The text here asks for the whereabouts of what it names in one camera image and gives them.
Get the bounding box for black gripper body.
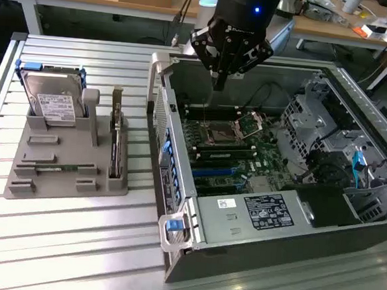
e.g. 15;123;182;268
205;0;282;75

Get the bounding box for grey power supply unit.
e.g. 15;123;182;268
193;183;316;252

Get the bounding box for CPU socket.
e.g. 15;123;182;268
201;121;245;148

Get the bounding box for black wire loop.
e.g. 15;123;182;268
245;81;285;113

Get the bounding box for white and orange box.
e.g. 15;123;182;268
352;22;387;42

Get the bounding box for black expansion slot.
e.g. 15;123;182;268
195;180;241;199

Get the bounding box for open black PC case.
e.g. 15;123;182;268
133;48;387;290

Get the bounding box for metal disk bay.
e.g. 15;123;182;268
278;76;351;153

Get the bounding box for black fan shroud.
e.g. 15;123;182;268
279;183;364;231

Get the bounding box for green RAM stick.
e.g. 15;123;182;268
35;162;80;173

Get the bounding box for black RAM stick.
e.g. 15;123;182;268
195;144;259;164

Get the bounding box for white cup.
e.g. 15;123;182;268
342;0;362;15

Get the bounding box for cluttered wooden desk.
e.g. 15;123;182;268
286;0;387;56

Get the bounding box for black round fan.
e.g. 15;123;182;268
305;149;351;190

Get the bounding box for grey parts rack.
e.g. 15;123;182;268
3;82;137;208

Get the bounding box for graphics card with metal bracket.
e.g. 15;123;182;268
106;85;130;181

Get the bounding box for green motherboard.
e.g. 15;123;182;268
173;100;300;205

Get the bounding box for blue expansion slot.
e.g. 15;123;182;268
191;164;241;181

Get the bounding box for black RAM slot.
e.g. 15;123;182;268
183;104;242;124

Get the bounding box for hard disk with blue bracket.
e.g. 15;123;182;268
11;58;89;128

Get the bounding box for blue wire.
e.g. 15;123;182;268
349;150;368;191

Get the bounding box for grey handle with blue latch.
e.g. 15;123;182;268
156;211;196;254

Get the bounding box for tall grey case handle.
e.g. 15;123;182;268
147;51;180;105

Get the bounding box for metal socket cover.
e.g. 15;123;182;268
233;110;272;140

